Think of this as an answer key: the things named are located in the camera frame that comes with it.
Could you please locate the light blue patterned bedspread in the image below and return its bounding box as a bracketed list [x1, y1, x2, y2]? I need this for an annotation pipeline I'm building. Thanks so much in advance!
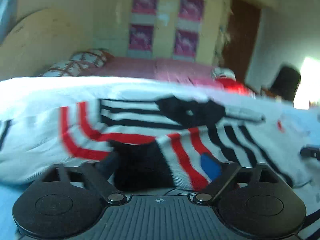
[1, 77, 319, 239]

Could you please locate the cream built-in wardrobe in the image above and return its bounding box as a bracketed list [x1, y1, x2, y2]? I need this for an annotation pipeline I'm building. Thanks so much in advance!
[92, 0, 233, 65]

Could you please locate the patterned pillow far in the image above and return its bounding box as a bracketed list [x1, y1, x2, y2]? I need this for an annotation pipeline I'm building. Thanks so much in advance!
[70, 49, 114, 68]

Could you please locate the purple poster lower right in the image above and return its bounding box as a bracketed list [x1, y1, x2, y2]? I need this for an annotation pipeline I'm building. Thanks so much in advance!
[173, 29, 199, 62]

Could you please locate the blue window curtain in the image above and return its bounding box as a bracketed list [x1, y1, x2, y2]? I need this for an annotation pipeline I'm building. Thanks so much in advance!
[0, 0, 17, 43]

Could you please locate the red folded garment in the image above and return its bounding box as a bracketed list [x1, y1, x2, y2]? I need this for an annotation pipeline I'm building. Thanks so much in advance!
[215, 78, 254, 96]

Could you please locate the cream round headboard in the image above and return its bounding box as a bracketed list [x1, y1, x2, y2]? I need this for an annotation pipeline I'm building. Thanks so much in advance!
[1, 8, 92, 81]

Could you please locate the patterned pillow near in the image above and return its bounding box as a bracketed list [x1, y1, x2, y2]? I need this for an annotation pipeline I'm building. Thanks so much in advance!
[39, 61, 88, 77]

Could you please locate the black office chair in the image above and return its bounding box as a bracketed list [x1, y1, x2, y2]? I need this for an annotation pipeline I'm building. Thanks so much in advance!
[269, 64, 301, 102]

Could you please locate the striped cartoon knit sweater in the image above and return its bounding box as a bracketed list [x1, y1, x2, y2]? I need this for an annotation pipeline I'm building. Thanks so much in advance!
[59, 96, 298, 191]

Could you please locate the purple poster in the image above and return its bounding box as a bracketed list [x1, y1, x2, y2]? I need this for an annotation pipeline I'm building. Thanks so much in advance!
[127, 24, 154, 59]
[173, 29, 199, 62]
[131, 0, 158, 25]
[176, 0, 205, 33]

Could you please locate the purple poster upper right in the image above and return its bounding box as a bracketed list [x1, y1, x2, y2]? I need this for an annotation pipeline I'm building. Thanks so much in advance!
[176, 0, 205, 33]

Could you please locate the dark wooden door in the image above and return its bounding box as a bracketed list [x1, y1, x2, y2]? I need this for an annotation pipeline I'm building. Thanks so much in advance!
[222, 0, 261, 82]

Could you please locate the checked white garment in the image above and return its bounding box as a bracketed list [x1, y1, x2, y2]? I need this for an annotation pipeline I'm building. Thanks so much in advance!
[210, 67, 236, 81]

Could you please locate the purple poster upper left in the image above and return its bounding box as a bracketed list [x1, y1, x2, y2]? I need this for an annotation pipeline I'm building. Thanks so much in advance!
[131, 0, 158, 25]

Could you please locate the pink quilted blanket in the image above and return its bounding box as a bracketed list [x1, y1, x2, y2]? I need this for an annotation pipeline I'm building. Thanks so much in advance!
[86, 57, 218, 87]

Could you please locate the purple poster lower left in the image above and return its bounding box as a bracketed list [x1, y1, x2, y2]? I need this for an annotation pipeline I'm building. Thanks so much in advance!
[127, 24, 154, 59]

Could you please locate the patterned pillow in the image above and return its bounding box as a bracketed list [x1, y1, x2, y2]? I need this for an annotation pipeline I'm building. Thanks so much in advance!
[70, 49, 114, 68]
[39, 61, 88, 77]

